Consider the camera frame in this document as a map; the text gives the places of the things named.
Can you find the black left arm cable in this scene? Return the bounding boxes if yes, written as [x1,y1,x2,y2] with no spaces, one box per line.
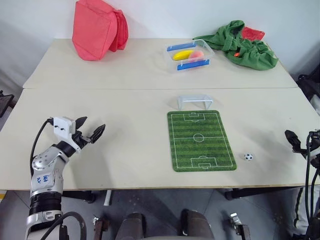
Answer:
[29,118,55,176]

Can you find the white table leg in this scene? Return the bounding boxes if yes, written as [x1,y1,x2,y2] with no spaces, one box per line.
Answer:
[103,189,113,207]

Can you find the black chair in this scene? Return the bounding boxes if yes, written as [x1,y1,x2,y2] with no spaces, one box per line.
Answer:
[296,73,320,116]

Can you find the green soccer field mat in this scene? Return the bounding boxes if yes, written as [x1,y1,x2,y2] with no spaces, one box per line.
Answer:
[166,109,238,173]

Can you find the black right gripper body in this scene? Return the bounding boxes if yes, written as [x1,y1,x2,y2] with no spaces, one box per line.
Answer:
[291,146,309,159]

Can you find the black table foot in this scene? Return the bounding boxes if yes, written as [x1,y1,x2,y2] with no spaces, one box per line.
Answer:
[62,189,97,204]

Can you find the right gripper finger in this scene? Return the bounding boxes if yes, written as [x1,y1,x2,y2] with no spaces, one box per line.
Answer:
[284,129,300,152]

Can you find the dark rounded shape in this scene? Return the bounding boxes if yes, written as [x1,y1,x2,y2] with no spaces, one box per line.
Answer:
[180,208,216,240]
[115,211,147,240]

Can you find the metal bracket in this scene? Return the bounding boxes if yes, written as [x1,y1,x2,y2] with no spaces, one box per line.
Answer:
[223,212,251,240]
[92,214,111,240]

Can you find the black table foot bar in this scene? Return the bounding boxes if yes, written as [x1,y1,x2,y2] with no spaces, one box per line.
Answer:
[215,185,307,201]

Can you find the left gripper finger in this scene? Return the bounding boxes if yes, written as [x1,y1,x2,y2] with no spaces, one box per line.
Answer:
[90,123,106,144]
[75,116,89,131]

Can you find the thick black cable loop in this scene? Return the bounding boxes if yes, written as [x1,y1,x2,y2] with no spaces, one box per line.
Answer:
[37,211,88,240]

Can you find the red cloth bag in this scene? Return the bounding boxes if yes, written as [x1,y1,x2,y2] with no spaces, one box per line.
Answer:
[71,0,130,61]

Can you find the yellow toy banana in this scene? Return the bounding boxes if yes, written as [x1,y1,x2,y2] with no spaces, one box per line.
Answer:
[172,49,195,62]

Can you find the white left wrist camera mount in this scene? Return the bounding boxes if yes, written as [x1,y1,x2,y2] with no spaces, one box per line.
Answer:
[51,116,82,153]

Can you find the clear plastic box blue latches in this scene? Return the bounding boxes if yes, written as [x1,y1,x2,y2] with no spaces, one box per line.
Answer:
[163,39,217,74]

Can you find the small white toy goal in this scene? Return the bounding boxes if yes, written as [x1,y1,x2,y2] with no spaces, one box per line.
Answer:
[176,94,214,111]

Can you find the green cloth bag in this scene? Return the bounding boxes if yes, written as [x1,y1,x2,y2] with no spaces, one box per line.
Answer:
[192,19,280,72]

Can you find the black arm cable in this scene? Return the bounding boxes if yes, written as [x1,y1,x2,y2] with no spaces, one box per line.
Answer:
[29,118,55,176]
[303,130,317,240]

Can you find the black stand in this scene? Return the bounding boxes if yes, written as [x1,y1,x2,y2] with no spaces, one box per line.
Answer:
[0,89,15,119]

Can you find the pink toy peach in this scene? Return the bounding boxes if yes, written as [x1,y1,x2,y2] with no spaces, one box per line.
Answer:
[188,50,206,62]

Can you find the small red cloth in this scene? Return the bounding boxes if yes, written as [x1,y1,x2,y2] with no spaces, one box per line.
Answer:
[240,26,266,41]

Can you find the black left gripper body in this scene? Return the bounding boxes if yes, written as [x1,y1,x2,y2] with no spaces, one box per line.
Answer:
[72,130,98,151]

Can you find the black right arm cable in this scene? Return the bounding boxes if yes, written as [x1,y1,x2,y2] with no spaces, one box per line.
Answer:
[303,130,317,240]

